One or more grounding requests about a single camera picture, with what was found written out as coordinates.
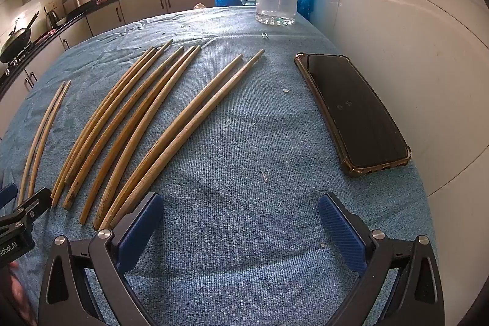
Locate blue towel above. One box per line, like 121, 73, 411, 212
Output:
0, 7, 435, 326

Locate row of wooden chopsticks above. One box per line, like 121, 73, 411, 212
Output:
51, 39, 265, 231

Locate phone in brown clear case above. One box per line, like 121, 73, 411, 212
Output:
294, 52, 412, 178

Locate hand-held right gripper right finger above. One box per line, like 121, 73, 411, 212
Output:
318, 192, 446, 326

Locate white lower kitchen cabinets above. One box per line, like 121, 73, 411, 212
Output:
0, 0, 234, 109

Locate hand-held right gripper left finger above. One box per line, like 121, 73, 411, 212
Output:
37, 192, 165, 326

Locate steel kettle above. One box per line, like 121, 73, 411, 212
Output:
45, 9, 64, 29

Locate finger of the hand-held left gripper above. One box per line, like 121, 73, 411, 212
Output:
0, 184, 19, 211
0, 188, 53, 235

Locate gas stove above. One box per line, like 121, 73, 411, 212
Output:
0, 41, 37, 76

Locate black wok with handle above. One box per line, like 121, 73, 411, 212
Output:
0, 11, 40, 64

